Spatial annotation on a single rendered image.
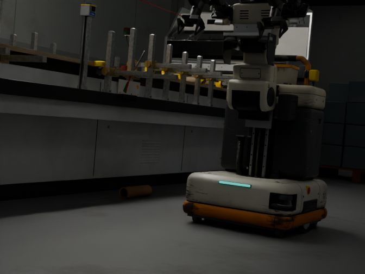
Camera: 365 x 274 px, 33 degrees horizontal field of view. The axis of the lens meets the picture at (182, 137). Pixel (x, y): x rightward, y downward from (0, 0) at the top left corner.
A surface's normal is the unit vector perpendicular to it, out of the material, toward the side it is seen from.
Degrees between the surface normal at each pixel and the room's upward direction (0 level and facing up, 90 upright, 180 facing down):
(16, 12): 90
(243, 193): 90
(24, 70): 90
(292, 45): 90
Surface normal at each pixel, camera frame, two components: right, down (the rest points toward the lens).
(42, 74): 0.87, 0.09
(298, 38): -0.49, -0.02
